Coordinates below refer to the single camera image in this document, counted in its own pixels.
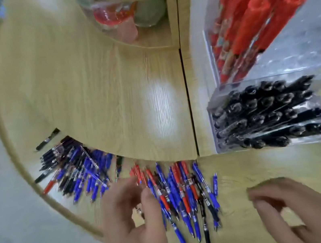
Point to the pale green jelly cup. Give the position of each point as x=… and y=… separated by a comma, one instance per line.
x=150, y=13

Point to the clear tiered pen holder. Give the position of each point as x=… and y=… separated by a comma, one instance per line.
x=303, y=41

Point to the pile of blue black pens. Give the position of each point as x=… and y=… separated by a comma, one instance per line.
x=76, y=170

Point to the person's left hand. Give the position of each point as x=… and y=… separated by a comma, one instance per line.
x=134, y=237

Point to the cluster of red pens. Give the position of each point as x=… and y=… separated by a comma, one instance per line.
x=255, y=9

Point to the person's right hand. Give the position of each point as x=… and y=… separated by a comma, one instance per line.
x=317, y=213

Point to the red lid pink jelly cup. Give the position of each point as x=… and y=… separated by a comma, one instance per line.
x=114, y=17

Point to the cluster of black pens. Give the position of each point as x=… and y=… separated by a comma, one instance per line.
x=269, y=114

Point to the wooden round tier stand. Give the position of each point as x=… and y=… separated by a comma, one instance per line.
x=158, y=37

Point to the pile of red blue pens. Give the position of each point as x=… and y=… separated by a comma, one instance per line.
x=181, y=193

